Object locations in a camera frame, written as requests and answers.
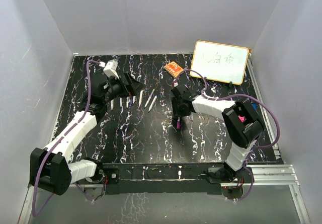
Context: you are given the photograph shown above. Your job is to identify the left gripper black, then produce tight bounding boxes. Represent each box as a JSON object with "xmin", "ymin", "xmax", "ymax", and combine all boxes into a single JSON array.
[{"xmin": 103, "ymin": 72, "xmax": 145, "ymax": 104}]

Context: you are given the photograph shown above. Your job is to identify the peach cap marker pen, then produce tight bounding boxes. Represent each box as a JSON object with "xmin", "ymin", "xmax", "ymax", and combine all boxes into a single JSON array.
[{"xmin": 138, "ymin": 90, "xmax": 144, "ymax": 108}]

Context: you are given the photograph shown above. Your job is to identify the light blue cap marker pen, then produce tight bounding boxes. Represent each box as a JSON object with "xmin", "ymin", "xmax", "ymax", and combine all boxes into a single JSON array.
[{"xmin": 144, "ymin": 88, "xmax": 155, "ymax": 108}]

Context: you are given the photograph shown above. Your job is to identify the magenta cap marker pen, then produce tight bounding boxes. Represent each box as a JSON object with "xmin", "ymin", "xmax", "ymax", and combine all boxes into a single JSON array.
[{"xmin": 177, "ymin": 118, "xmax": 181, "ymax": 129}]

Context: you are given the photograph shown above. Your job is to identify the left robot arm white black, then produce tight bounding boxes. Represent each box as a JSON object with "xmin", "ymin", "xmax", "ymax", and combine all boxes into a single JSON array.
[{"xmin": 29, "ymin": 72, "xmax": 145, "ymax": 195}]

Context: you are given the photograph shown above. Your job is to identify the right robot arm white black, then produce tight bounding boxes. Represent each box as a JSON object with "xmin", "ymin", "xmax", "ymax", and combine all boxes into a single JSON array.
[{"xmin": 171, "ymin": 84, "xmax": 265, "ymax": 182}]

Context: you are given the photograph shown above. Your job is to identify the orange spiral notebook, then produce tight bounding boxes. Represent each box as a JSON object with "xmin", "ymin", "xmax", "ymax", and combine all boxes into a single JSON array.
[{"xmin": 165, "ymin": 61, "xmax": 184, "ymax": 78}]

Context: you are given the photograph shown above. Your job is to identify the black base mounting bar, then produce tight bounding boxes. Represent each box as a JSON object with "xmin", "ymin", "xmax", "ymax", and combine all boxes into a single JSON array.
[{"xmin": 75, "ymin": 162, "xmax": 255, "ymax": 197}]

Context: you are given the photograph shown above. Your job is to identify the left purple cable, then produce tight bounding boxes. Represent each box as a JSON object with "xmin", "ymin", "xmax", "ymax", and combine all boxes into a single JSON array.
[{"xmin": 32, "ymin": 60, "xmax": 106, "ymax": 217}]

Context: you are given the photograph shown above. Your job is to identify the white board yellow frame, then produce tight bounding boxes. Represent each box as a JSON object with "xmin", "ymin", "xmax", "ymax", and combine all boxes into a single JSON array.
[{"xmin": 190, "ymin": 40, "xmax": 250, "ymax": 85}]

